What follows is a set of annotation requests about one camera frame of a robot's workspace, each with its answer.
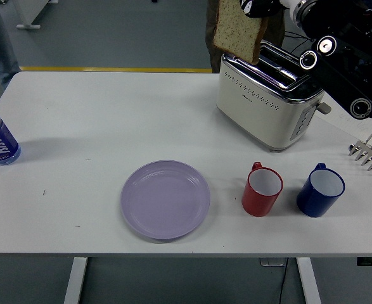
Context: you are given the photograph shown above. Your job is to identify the cream and chrome toaster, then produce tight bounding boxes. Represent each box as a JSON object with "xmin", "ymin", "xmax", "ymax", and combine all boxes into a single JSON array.
[{"xmin": 215, "ymin": 40, "xmax": 332, "ymax": 154}]

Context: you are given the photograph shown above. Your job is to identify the brown bread slice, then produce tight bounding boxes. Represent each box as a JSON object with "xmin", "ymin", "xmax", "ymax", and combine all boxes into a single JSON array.
[{"xmin": 212, "ymin": 0, "xmax": 269, "ymax": 66}]

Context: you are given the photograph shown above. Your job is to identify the purple plate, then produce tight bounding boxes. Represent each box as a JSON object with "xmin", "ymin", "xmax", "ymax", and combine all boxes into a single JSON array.
[{"xmin": 120, "ymin": 160, "xmax": 211, "ymax": 244}]

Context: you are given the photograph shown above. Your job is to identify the red mug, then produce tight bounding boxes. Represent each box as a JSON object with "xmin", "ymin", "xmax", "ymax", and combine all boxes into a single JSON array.
[{"xmin": 241, "ymin": 161, "xmax": 284, "ymax": 218}]

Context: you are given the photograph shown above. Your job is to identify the blue mug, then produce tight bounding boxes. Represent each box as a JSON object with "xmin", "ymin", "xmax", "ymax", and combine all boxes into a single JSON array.
[{"xmin": 296, "ymin": 162, "xmax": 345, "ymax": 218}]

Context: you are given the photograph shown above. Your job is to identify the white table leg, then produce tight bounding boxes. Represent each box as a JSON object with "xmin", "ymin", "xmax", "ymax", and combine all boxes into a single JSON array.
[
  {"xmin": 296, "ymin": 256, "xmax": 322, "ymax": 304},
  {"xmin": 63, "ymin": 256, "xmax": 89, "ymax": 304}
]

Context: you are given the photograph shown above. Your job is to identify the silver metal toast rack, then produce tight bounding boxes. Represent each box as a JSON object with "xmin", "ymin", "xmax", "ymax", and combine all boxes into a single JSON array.
[{"xmin": 349, "ymin": 129, "xmax": 372, "ymax": 177}]

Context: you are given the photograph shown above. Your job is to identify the clear bottle with blue label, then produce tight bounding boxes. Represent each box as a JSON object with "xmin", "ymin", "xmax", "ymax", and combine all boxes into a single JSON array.
[{"xmin": 0, "ymin": 98, "xmax": 22, "ymax": 166}]

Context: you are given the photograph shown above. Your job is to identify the grey under-table bracket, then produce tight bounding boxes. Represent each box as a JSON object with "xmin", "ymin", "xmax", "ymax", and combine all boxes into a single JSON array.
[{"xmin": 260, "ymin": 257, "xmax": 288, "ymax": 267}]

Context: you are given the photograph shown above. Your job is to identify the black floor cable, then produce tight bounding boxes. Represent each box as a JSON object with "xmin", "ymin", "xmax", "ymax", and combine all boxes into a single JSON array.
[{"xmin": 284, "ymin": 28, "xmax": 316, "ymax": 54}]

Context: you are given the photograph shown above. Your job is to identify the black under-table cable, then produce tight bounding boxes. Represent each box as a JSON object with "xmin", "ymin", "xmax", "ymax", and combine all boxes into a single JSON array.
[{"xmin": 279, "ymin": 265, "xmax": 290, "ymax": 304}]

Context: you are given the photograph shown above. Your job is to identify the white desk frame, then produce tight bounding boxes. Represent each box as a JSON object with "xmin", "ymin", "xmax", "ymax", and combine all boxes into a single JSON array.
[{"xmin": 14, "ymin": 0, "xmax": 60, "ymax": 31}]

